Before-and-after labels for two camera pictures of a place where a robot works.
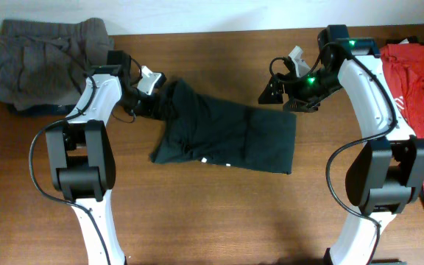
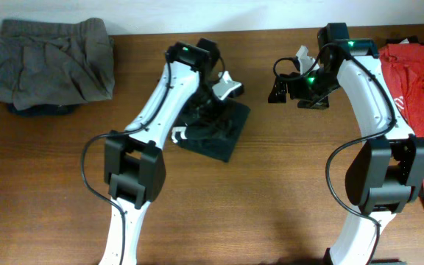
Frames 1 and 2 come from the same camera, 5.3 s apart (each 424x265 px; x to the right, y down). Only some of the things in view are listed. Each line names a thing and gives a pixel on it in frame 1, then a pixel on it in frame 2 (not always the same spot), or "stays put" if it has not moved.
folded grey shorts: x=37 y=62 stays put
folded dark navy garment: x=61 y=110 stays put
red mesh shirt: x=419 y=80 stays put
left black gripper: x=151 y=110 → x=215 y=118
